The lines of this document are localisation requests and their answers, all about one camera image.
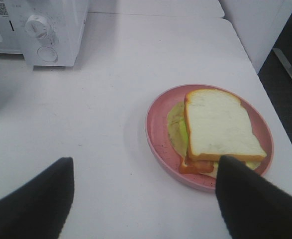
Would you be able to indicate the white microwave oven body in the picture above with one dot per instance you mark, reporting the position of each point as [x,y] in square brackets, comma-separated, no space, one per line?
[67,19]

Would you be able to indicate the white timer knob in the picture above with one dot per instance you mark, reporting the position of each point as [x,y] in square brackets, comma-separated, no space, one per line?
[37,26]

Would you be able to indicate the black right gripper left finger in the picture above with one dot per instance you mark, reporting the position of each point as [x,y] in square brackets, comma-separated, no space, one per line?
[39,208]

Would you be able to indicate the white warning label sticker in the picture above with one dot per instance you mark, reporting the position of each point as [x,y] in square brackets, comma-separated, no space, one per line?
[3,9]

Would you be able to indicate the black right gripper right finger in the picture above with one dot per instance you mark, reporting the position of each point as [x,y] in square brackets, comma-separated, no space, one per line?
[251,207]

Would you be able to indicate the white round door button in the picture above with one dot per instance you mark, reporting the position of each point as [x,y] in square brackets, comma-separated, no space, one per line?
[47,54]

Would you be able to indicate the sandwich with lettuce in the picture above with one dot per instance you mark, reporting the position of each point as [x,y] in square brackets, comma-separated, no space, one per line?
[208,124]

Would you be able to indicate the pink round plate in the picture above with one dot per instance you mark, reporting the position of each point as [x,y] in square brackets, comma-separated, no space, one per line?
[158,138]

